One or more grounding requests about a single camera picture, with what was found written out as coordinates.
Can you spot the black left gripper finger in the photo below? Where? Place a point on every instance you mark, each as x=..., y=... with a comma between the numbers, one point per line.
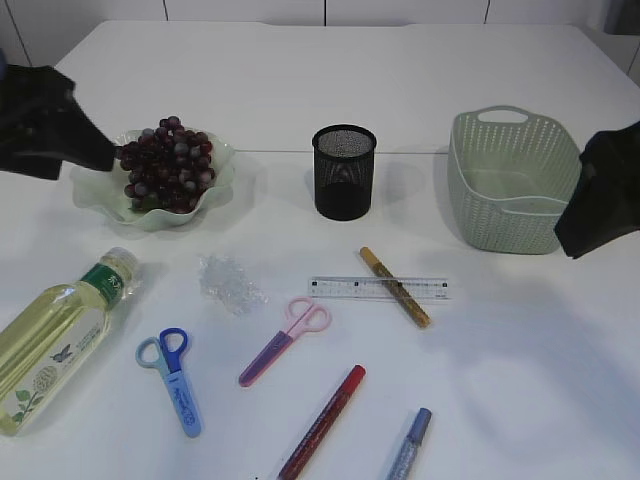
x=42, y=125

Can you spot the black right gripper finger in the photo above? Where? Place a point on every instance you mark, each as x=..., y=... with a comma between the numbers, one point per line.
x=605, y=202

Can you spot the purple grape bunch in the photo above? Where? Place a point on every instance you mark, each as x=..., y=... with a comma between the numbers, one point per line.
x=169, y=167

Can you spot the clear plastic sheet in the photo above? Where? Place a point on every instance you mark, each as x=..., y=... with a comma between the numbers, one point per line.
x=226, y=281

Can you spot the blue scissors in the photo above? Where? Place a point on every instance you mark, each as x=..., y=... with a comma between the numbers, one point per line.
x=163, y=353

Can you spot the green wavy glass plate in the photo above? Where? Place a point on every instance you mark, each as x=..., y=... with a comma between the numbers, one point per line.
x=104, y=192

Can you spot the green plastic woven basket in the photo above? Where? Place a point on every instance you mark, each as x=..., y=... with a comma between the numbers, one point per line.
x=511, y=174

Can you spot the gold glitter pen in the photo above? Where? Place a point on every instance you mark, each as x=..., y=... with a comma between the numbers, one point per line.
x=395, y=288

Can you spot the clear plastic ruler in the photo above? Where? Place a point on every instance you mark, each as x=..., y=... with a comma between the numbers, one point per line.
x=371, y=288

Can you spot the black mesh pen holder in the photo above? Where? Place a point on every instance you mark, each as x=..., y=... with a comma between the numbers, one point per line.
x=343, y=171

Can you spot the blue glitter pen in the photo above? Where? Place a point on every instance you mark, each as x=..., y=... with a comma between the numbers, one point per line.
x=406, y=456

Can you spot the red glitter pen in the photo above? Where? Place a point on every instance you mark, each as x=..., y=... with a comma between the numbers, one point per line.
x=313, y=438

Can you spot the pink purple scissors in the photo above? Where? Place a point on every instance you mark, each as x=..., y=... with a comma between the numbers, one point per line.
x=304, y=315

